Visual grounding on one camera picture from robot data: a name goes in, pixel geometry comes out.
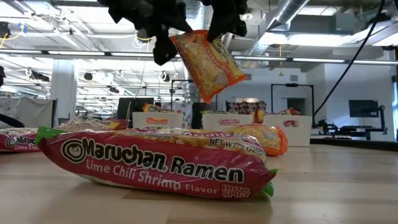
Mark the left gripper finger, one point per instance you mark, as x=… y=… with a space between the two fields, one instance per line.
x=164 y=48
x=184 y=25

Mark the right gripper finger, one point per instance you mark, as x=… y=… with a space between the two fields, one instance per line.
x=225 y=23

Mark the orange chicken ramen pack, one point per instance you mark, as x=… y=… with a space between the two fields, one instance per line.
x=270 y=140
x=155 y=109
x=208 y=68

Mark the lime chili shrimp ramen pack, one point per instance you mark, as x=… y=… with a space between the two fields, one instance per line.
x=217 y=112
x=15 y=141
x=155 y=168

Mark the fluorescent ceiling light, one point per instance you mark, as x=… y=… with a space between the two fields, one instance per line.
x=317 y=59
x=74 y=53
x=261 y=58

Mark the black office chair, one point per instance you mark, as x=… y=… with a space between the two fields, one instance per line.
x=136 y=104
x=202 y=112

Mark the white plastic bin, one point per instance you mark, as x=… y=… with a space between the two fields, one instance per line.
x=140 y=119
x=301 y=133
x=211 y=121

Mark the white column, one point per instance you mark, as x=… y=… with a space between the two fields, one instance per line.
x=63 y=93

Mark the grey partition cloth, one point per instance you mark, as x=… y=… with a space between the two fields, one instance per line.
x=34 y=112

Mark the black monitor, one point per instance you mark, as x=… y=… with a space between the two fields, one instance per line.
x=363 y=108

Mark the black equipment stand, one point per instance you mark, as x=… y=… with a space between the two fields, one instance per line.
x=360 y=129

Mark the silver ceiling duct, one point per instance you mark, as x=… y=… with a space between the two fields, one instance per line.
x=286 y=12

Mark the black rectangular frame stand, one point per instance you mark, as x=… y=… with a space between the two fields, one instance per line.
x=292 y=85

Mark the black metal table frame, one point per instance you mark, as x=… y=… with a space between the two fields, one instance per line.
x=357 y=143

